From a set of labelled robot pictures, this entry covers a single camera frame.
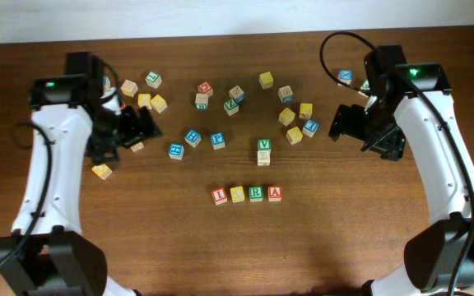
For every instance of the yellow block upper right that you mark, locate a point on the yellow block upper right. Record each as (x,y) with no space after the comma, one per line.
(306,111)

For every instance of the wood block green side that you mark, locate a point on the wood block green side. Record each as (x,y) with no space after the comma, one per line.
(201,101)

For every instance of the green R block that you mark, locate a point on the green R block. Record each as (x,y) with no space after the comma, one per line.
(256,193)

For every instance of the plain wooden block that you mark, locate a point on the plain wooden block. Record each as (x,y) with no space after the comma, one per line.
(129,88)

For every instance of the blue P block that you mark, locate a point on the blue P block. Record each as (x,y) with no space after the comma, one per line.
(217,140)

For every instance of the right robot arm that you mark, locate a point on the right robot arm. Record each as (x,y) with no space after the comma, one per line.
(411,105)

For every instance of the red A block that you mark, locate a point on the red A block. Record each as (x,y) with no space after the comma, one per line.
(275,193)

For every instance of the wood block blue front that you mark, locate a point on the wood block blue front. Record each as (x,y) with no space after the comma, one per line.
(286,94)

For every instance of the yellow block left pair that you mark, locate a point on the yellow block left pair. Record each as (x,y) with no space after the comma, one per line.
(144,100)

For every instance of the green Z block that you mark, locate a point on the green Z block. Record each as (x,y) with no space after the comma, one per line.
(231,107)

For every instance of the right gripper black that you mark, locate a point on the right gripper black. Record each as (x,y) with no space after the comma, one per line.
(388,146)

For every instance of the wood block blue side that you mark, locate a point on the wood block blue side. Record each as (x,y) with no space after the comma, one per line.
(237,94)

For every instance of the yellow C block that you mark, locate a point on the yellow C block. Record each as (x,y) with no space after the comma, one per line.
(237,194)

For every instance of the yellow block lower right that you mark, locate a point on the yellow block lower right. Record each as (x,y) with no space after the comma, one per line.
(294,135)

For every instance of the green L block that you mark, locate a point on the green L block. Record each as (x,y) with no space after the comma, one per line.
(153,79)

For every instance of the yellow block pair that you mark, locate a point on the yellow block pair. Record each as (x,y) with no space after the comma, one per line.
(158,103)
(144,100)

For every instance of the red I block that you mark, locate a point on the red I block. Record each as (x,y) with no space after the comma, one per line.
(219,196)

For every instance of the yellow block lower left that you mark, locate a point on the yellow block lower left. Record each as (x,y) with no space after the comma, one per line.
(102,171)

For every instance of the blue T block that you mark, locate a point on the blue T block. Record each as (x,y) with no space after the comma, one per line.
(310,127)

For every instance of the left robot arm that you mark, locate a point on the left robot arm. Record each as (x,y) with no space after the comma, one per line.
(73,117)

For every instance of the blue X block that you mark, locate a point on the blue X block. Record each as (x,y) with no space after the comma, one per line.
(345,76)

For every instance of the yellow block top centre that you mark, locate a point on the yellow block top centre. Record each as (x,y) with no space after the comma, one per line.
(266,80)

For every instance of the blue F block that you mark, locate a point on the blue F block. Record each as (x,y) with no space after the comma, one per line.
(193,138)

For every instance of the green J block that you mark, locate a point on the green J block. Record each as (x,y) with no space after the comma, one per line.
(364,88)

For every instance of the blue E block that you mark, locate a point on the blue E block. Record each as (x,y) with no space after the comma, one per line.
(176,151)

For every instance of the yellow block centre right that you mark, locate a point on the yellow block centre right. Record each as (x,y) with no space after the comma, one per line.
(286,116)

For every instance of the red G block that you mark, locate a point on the red G block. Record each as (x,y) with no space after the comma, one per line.
(205,88)

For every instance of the blue block far left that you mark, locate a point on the blue block far left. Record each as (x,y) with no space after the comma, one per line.
(106,83)

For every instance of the green V block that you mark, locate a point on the green V block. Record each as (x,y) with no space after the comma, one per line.
(264,151)

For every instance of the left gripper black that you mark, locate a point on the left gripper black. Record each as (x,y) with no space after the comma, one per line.
(131,131)

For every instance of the yellow block mid left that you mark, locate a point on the yellow block mid left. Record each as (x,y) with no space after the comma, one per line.
(137,147)

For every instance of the yellow block right pair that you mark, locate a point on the yellow block right pair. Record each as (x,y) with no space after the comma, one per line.
(158,103)

